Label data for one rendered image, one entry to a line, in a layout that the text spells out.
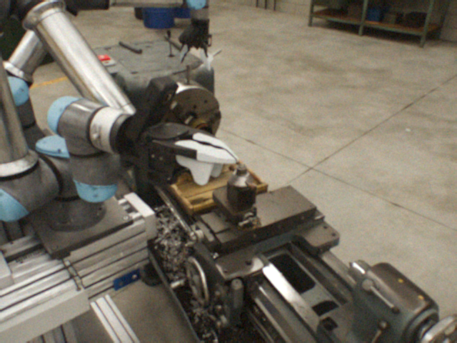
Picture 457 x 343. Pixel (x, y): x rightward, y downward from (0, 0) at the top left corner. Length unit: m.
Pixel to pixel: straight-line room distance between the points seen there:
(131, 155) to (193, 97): 1.17
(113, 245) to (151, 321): 1.21
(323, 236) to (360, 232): 1.54
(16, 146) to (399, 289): 0.90
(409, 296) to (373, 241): 1.96
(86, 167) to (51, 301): 0.46
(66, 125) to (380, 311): 0.78
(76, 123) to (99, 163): 0.09
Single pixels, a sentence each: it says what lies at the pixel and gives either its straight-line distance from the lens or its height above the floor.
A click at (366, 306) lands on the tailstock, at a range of 1.11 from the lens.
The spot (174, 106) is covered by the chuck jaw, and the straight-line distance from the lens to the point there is 1.79.
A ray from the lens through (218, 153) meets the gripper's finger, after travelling 0.60.
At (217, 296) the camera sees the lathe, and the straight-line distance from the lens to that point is 1.45.
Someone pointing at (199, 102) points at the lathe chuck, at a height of 1.16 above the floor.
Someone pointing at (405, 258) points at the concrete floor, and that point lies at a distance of 2.97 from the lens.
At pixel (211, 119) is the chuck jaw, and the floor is 1.10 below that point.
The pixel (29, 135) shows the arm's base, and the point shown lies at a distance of 1.59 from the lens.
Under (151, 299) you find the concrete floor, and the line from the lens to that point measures 2.55.
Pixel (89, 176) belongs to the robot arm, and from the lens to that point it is 0.81.
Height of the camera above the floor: 1.88
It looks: 32 degrees down
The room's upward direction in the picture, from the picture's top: straight up
